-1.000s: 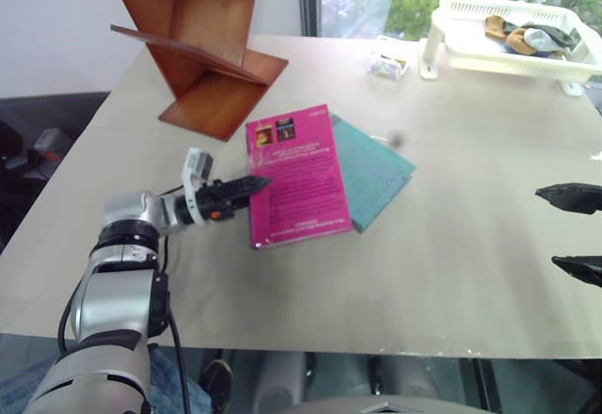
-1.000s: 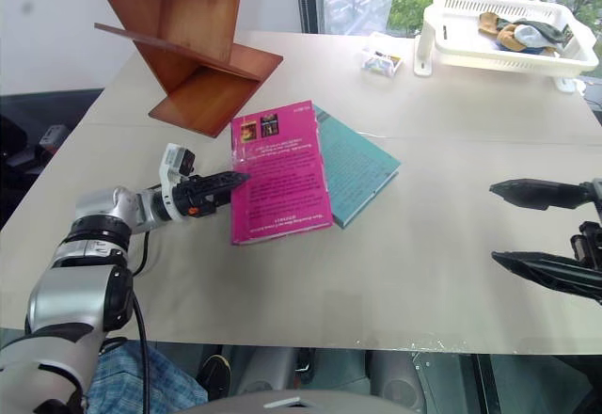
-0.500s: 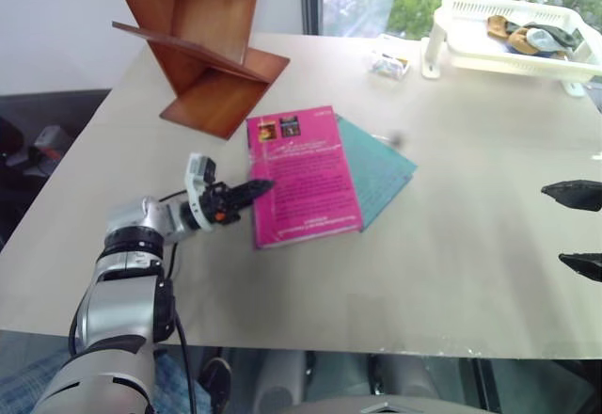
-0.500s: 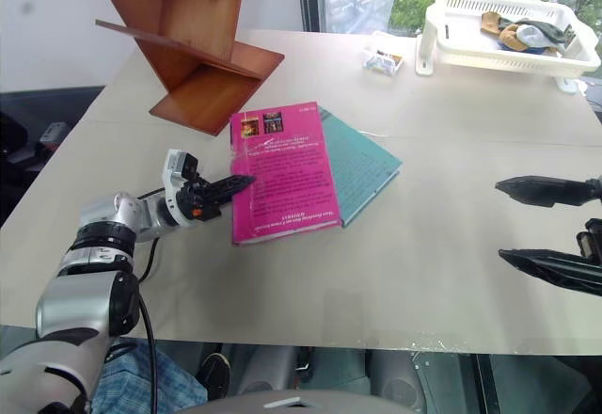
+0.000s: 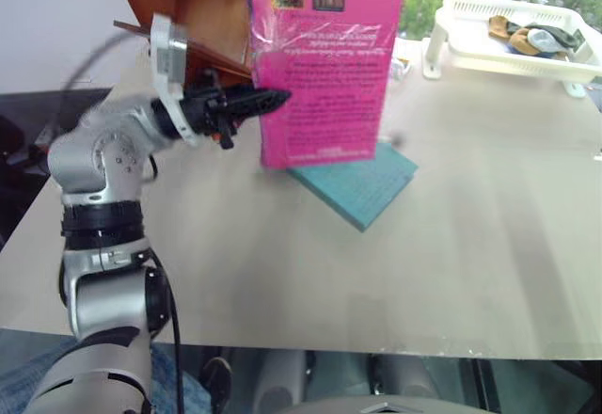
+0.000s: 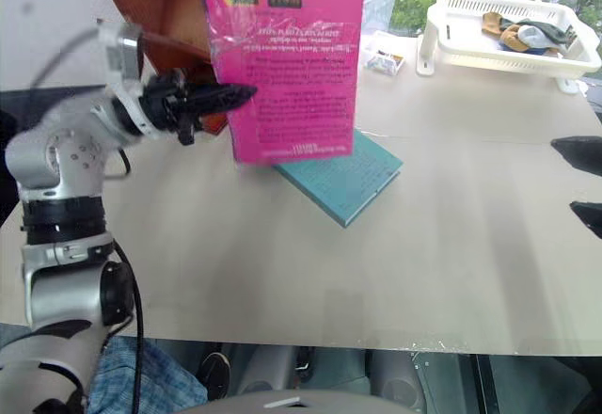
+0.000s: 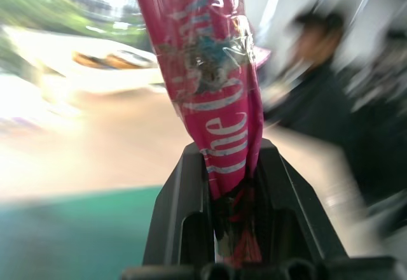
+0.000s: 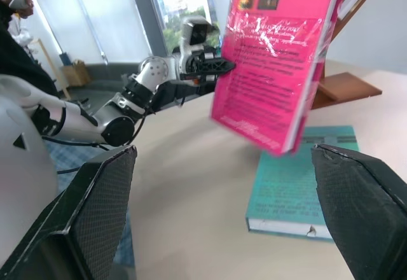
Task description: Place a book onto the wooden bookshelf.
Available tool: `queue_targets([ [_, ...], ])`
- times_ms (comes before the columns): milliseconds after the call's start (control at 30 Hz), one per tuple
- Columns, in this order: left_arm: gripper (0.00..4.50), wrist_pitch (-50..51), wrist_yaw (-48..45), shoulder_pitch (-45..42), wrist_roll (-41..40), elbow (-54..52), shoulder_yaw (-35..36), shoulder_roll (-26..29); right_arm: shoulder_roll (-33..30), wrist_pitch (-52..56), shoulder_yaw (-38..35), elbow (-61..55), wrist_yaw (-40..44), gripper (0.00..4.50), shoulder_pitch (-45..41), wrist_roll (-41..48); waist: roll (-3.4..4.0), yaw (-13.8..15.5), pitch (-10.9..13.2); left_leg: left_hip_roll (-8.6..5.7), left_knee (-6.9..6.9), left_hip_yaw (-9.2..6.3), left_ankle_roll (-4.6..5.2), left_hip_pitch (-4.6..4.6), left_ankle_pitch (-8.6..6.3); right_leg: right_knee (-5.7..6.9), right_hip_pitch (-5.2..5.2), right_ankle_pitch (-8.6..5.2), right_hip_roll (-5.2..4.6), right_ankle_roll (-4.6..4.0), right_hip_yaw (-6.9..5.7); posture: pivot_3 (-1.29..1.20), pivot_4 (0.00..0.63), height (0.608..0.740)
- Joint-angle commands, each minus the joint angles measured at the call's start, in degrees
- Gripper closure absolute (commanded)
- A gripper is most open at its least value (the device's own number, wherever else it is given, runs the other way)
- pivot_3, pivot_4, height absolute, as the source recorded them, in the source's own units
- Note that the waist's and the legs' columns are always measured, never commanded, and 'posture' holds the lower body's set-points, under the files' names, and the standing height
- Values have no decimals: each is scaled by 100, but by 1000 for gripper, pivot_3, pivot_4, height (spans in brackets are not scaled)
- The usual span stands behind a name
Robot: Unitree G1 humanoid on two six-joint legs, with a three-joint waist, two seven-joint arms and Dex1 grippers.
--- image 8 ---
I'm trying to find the brown cardboard box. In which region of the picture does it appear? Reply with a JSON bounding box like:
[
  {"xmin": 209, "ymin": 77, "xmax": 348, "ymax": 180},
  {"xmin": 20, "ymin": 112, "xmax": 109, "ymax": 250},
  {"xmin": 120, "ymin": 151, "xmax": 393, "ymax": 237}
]
[{"xmin": 60, "ymin": 59, "xmax": 92, "ymax": 87}]

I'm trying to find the person in black clothing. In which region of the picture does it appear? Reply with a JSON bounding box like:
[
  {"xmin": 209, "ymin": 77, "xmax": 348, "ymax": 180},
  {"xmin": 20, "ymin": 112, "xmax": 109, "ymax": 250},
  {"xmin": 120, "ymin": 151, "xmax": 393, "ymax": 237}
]
[{"xmin": 0, "ymin": 0, "xmax": 61, "ymax": 102}]

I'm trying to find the person's bare hand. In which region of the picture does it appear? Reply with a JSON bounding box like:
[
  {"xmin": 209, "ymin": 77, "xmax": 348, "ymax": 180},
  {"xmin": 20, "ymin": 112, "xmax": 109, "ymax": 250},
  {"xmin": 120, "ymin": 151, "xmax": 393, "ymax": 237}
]
[{"xmin": 0, "ymin": 0, "xmax": 35, "ymax": 19}]

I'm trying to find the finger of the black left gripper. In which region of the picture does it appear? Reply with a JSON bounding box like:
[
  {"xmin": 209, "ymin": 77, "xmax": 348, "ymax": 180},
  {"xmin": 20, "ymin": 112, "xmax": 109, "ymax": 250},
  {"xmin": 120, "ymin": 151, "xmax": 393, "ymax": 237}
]
[{"xmin": 204, "ymin": 57, "xmax": 236, "ymax": 75}]

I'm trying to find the teal book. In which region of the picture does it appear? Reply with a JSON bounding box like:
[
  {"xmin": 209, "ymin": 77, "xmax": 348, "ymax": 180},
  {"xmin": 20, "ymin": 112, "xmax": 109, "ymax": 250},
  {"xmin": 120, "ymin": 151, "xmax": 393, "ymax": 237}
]
[{"xmin": 245, "ymin": 125, "xmax": 360, "ymax": 244}]

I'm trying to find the pink book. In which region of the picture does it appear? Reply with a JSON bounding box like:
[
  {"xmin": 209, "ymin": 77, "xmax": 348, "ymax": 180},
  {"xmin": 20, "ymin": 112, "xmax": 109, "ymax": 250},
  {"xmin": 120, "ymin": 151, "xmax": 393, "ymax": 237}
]
[{"xmin": 209, "ymin": 0, "xmax": 350, "ymax": 157}]

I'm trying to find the wooden bookshelf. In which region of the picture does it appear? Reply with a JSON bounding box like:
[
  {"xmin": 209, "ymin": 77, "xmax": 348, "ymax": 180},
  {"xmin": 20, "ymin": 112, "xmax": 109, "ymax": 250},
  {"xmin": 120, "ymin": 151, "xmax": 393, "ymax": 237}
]
[{"xmin": 310, "ymin": 0, "xmax": 389, "ymax": 111}]

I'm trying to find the grey sofa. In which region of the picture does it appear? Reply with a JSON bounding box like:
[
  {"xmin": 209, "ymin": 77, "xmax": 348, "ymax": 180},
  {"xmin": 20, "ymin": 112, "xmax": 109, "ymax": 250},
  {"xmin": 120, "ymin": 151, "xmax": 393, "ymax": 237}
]
[{"xmin": 67, "ymin": 60, "xmax": 207, "ymax": 103}]

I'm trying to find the silver robot torso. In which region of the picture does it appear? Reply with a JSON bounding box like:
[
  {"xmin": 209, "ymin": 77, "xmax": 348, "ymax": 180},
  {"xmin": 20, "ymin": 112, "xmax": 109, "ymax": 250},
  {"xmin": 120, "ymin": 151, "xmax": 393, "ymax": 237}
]
[{"xmin": 0, "ymin": 100, "xmax": 60, "ymax": 262}]

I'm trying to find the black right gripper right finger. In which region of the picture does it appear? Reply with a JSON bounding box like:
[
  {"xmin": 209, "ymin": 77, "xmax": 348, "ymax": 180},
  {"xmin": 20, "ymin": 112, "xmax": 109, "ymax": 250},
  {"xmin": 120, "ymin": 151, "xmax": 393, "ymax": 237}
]
[{"xmin": 310, "ymin": 143, "xmax": 407, "ymax": 280}]

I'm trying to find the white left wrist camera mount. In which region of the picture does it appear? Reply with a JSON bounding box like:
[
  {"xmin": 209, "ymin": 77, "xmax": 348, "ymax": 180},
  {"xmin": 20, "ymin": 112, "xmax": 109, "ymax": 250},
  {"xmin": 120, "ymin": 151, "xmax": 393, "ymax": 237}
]
[{"xmin": 178, "ymin": 15, "xmax": 221, "ymax": 71}]

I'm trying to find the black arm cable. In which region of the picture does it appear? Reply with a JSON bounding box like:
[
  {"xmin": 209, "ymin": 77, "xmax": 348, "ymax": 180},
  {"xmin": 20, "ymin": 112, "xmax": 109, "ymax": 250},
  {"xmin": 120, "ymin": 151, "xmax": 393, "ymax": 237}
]
[{"xmin": 41, "ymin": 95, "xmax": 160, "ymax": 174}]

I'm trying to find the wooden stand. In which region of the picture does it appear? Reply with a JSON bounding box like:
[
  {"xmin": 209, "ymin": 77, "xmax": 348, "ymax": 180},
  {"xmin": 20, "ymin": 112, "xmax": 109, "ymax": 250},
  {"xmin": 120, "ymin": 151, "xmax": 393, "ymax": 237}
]
[{"xmin": 30, "ymin": 37, "xmax": 72, "ymax": 101}]

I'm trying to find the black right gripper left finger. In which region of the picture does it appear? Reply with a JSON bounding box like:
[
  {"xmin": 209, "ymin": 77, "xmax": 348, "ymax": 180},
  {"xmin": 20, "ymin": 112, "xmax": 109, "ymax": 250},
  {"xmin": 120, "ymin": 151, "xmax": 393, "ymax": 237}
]
[{"xmin": 0, "ymin": 144, "xmax": 138, "ymax": 280}]

